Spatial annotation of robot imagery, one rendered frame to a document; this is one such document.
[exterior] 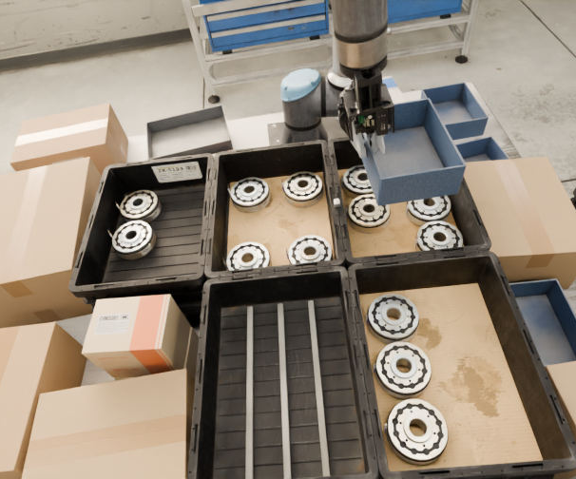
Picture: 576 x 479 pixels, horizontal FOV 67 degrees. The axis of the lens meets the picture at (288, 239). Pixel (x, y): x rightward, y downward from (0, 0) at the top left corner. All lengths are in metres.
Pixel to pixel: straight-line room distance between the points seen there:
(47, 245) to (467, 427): 1.00
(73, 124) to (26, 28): 2.51
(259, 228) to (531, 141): 1.93
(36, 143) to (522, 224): 1.42
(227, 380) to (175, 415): 0.12
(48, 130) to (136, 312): 0.87
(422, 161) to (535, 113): 2.08
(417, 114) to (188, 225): 0.62
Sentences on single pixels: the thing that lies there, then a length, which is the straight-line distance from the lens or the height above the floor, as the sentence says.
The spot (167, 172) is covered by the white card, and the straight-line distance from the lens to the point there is 1.25.
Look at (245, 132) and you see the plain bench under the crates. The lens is 1.62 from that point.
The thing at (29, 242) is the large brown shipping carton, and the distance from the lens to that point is 1.25.
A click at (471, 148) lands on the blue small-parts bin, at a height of 0.74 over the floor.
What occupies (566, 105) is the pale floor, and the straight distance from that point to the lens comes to 3.07.
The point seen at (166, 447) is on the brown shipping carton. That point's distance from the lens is 0.90.
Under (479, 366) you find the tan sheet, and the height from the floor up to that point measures 0.83.
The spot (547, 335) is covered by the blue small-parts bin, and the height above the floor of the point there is 0.70.
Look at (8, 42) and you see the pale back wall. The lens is 4.22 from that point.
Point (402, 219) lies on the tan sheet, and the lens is 1.12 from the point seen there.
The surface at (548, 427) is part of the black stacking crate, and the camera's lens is 0.88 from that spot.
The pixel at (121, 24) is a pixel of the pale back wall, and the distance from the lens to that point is 3.90.
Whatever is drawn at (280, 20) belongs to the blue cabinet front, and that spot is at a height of 0.44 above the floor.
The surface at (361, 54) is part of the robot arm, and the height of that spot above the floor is 1.35.
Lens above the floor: 1.69
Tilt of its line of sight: 52 degrees down
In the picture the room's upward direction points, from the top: 10 degrees counter-clockwise
